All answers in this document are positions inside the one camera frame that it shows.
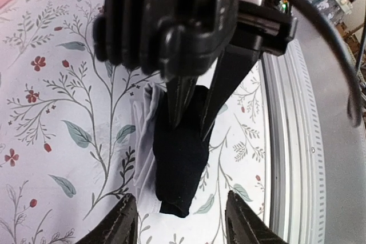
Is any floral table mat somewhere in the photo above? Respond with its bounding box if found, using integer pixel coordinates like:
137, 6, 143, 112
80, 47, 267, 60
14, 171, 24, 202
1, 0, 270, 243

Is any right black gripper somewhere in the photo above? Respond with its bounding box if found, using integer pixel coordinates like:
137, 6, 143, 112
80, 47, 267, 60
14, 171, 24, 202
93, 0, 297, 140

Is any aluminium front rail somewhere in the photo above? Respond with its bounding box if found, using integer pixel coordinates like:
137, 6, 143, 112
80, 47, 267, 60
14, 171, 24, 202
261, 38, 366, 244

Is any black underwear white trim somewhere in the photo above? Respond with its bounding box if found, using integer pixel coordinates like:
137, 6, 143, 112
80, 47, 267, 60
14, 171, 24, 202
132, 83, 209, 218

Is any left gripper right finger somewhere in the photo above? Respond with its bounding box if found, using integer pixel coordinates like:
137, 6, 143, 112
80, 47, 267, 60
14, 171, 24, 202
225, 191, 287, 244

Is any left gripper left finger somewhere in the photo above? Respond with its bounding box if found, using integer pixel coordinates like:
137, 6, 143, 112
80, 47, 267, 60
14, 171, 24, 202
81, 194, 138, 244

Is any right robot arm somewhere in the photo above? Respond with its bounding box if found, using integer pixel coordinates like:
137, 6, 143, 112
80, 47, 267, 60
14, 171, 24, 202
93, 0, 297, 139

